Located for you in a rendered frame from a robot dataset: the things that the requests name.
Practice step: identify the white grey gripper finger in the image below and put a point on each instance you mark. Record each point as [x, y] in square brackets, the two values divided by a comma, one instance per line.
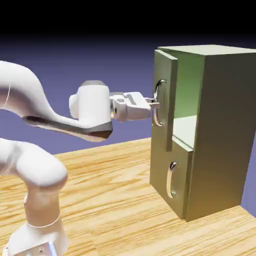
[149, 99]
[155, 105]

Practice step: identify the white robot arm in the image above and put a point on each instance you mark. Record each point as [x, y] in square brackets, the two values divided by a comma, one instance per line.
[90, 104]

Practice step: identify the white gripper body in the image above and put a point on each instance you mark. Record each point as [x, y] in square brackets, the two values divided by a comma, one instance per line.
[136, 108]

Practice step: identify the green painted cabinet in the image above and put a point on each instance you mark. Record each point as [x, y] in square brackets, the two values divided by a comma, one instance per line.
[220, 130]

